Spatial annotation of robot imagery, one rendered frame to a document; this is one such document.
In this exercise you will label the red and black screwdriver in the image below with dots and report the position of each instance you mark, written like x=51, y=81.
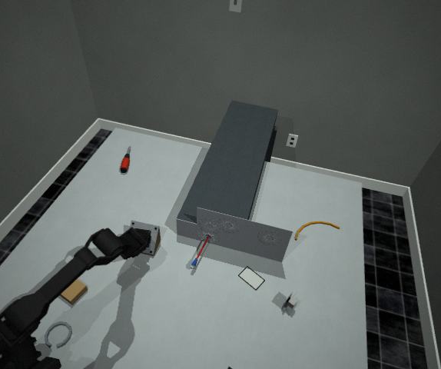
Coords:
x=125, y=162

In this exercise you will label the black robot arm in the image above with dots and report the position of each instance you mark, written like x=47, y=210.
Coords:
x=25, y=314

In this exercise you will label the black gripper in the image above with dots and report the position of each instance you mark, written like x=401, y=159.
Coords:
x=27, y=355

